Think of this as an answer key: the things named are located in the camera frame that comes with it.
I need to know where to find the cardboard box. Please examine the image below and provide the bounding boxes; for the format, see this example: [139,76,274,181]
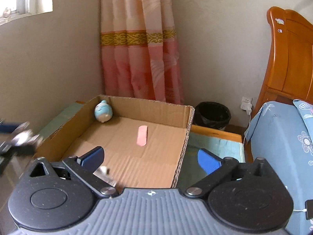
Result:
[32,94,195,189]

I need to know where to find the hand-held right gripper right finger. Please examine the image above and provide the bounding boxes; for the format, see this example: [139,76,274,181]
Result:
[184,148,277,198]

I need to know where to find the round blue plush toy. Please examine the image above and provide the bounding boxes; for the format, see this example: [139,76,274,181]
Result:
[94,99,114,123]

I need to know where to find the blue floral bedsheet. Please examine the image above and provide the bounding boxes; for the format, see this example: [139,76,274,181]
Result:
[245,100,313,235]

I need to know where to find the white wall socket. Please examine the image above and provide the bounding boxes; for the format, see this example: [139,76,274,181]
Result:
[241,96,253,110]

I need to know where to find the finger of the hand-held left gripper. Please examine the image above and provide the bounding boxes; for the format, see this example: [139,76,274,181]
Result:
[0,120,44,157]

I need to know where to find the blue floral pillow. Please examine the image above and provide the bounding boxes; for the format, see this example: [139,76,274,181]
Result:
[292,99,313,157]

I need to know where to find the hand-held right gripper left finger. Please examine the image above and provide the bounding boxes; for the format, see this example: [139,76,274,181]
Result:
[29,146,117,197]

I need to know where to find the black smartphone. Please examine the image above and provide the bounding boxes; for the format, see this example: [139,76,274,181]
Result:
[305,200,313,220]

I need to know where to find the black trash bin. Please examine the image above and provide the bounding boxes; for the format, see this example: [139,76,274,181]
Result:
[195,101,232,132]

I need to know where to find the pink strip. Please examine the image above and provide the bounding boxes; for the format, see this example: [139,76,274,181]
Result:
[136,126,148,147]

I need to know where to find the pink patterned curtain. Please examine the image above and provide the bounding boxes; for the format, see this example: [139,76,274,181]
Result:
[100,0,184,105]

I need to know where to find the orange wooden headboard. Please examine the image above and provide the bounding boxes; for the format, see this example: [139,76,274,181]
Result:
[252,6,313,118]

